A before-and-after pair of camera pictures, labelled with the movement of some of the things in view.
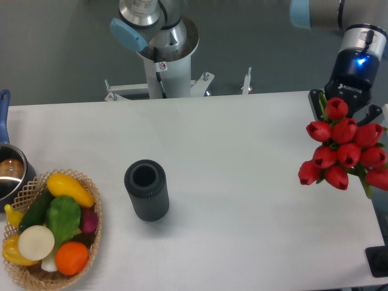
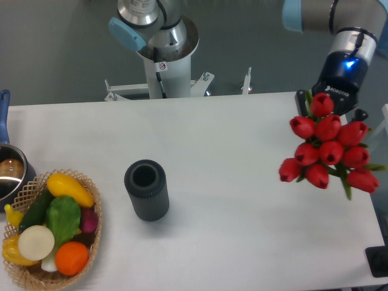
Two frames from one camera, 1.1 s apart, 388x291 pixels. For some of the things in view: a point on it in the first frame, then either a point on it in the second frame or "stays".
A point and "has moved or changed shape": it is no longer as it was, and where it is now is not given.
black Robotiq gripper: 352,74 to 342,77
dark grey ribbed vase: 147,182 stays
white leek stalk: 49,264 stays
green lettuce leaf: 63,216 stays
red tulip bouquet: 347,145 has moved or changed shape
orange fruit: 71,257 stays
